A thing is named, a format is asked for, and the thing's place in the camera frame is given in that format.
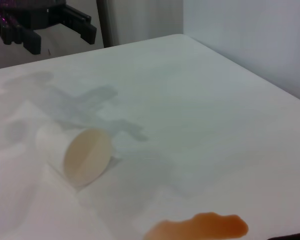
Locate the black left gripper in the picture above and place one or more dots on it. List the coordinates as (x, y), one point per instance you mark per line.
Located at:
(37, 15)

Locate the white paper cup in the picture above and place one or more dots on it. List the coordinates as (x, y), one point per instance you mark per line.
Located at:
(85, 157)

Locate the dark blue rag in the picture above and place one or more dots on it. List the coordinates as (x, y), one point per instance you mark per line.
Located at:
(294, 237)

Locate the brown water stain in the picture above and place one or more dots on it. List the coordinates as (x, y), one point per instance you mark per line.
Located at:
(209, 226)

